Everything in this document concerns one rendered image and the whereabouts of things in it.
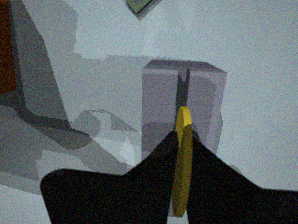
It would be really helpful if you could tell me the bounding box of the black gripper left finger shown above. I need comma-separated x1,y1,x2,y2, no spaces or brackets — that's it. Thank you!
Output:
40,131,179,224

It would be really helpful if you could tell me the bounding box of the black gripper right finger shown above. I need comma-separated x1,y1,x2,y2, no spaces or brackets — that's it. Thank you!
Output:
186,137,298,224

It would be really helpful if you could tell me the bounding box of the gold coin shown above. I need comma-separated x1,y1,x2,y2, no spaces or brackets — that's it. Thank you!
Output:
172,106,193,217

